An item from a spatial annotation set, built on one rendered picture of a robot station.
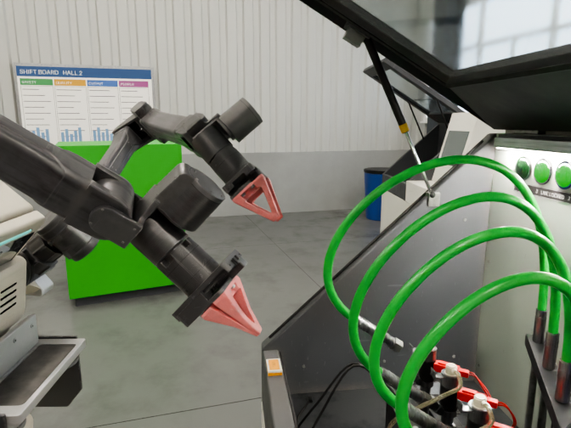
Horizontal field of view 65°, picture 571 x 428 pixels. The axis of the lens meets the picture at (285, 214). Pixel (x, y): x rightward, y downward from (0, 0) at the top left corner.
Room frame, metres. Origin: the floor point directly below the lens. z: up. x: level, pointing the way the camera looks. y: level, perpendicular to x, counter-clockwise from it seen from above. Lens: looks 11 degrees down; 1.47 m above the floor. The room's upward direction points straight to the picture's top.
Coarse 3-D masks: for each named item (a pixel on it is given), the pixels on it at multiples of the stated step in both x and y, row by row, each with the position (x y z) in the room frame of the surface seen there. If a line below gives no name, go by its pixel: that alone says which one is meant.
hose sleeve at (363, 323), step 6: (360, 318) 0.68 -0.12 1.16; (360, 324) 0.68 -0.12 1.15; (366, 324) 0.68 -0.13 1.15; (372, 324) 0.69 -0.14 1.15; (366, 330) 0.68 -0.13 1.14; (372, 330) 0.68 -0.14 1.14; (372, 336) 0.69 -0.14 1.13; (390, 336) 0.69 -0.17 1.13; (384, 342) 0.69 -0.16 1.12; (390, 342) 0.68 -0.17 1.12
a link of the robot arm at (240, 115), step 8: (240, 104) 0.82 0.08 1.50; (248, 104) 0.81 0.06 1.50; (224, 112) 0.86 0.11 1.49; (232, 112) 0.81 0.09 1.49; (240, 112) 0.81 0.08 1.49; (248, 112) 0.81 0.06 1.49; (256, 112) 0.81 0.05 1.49; (192, 120) 0.87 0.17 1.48; (200, 120) 0.84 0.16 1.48; (224, 120) 0.81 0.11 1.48; (232, 120) 0.81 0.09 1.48; (240, 120) 0.81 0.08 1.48; (248, 120) 0.81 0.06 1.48; (256, 120) 0.82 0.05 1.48; (184, 128) 0.85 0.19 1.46; (192, 128) 0.84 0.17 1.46; (200, 128) 0.85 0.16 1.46; (232, 128) 0.80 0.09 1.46; (240, 128) 0.81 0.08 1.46; (248, 128) 0.82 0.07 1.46; (192, 136) 0.84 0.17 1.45; (240, 136) 0.81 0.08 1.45
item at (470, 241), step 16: (464, 240) 0.53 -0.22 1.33; (480, 240) 0.53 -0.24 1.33; (544, 240) 0.54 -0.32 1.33; (448, 256) 0.53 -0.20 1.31; (560, 256) 0.55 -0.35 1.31; (416, 272) 0.53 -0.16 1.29; (432, 272) 0.53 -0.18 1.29; (560, 272) 0.55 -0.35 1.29; (400, 304) 0.52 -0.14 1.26; (384, 320) 0.52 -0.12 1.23; (384, 336) 0.52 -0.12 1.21; (560, 368) 0.55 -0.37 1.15; (384, 384) 0.52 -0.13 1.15; (560, 384) 0.55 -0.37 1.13; (384, 400) 0.52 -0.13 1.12; (560, 400) 0.55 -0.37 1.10; (416, 416) 0.52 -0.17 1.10
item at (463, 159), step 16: (432, 160) 0.70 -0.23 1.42; (448, 160) 0.70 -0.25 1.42; (464, 160) 0.70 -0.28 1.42; (480, 160) 0.70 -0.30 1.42; (400, 176) 0.69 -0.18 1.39; (512, 176) 0.71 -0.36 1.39; (384, 192) 0.69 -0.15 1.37; (528, 192) 0.71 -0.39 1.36; (336, 240) 0.68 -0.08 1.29; (544, 256) 0.72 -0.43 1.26; (544, 288) 0.72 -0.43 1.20; (336, 304) 0.68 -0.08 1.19; (544, 304) 0.72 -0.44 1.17
